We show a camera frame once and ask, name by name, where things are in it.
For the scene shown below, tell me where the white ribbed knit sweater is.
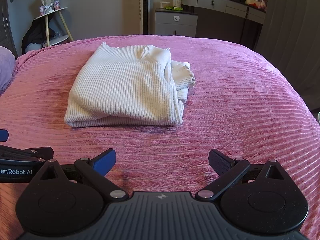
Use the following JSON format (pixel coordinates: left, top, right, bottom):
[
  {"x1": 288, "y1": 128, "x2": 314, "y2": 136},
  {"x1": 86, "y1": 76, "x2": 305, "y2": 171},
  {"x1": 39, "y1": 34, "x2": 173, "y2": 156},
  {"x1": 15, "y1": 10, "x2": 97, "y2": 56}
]
[{"x1": 64, "y1": 43, "x2": 196, "y2": 128}]

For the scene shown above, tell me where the dark clothes pile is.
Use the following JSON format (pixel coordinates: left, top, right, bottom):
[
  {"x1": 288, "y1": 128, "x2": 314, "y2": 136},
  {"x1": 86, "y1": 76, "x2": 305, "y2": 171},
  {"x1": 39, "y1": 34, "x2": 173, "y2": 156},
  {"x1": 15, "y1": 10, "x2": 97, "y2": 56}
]
[{"x1": 21, "y1": 19, "x2": 46, "y2": 54}]

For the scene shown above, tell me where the lavender pillow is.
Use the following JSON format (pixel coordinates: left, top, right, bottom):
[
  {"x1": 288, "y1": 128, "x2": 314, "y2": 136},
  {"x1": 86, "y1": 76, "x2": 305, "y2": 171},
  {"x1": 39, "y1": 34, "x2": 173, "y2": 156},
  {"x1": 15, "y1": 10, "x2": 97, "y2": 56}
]
[{"x1": 0, "y1": 46, "x2": 16, "y2": 92}]

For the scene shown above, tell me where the pink ribbed bed blanket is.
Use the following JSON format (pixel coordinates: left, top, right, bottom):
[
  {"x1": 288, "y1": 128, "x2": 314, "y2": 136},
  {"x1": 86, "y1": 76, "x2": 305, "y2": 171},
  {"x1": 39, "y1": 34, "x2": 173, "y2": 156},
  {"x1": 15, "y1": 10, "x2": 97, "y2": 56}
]
[{"x1": 1, "y1": 35, "x2": 319, "y2": 239}]

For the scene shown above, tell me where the round white side table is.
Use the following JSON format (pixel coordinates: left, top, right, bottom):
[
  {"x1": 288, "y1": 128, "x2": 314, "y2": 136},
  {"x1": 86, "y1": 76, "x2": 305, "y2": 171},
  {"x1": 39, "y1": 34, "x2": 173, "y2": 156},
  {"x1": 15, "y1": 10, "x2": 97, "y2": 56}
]
[{"x1": 32, "y1": 7, "x2": 74, "y2": 47}]

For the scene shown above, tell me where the grey nightstand cabinet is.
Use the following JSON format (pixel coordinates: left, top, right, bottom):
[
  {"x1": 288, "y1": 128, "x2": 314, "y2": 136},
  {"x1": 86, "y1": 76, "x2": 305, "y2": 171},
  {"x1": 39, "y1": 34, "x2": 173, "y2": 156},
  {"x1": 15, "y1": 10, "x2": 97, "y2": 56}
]
[{"x1": 155, "y1": 9, "x2": 198, "y2": 37}]

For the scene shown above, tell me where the grey dressing table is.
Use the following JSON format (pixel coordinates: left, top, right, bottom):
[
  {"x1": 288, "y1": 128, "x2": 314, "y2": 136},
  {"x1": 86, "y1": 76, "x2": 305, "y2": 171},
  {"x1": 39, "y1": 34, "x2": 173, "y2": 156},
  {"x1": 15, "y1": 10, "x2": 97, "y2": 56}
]
[{"x1": 182, "y1": 0, "x2": 266, "y2": 50}]

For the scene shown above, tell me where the pink plush toy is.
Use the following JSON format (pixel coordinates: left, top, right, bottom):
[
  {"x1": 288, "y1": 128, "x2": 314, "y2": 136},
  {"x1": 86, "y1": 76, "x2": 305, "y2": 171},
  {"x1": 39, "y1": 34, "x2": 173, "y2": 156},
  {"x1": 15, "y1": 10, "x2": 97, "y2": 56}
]
[{"x1": 258, "y1": 0, "x2": 268, "y2": 12}]

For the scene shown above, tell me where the white tower fan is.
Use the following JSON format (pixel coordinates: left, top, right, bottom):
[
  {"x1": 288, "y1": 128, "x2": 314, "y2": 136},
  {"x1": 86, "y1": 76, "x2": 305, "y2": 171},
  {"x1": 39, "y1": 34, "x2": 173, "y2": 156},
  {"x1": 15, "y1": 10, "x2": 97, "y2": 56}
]
[{"x1": 139, "y1": 0, "x2": 150, "y2": 35}]

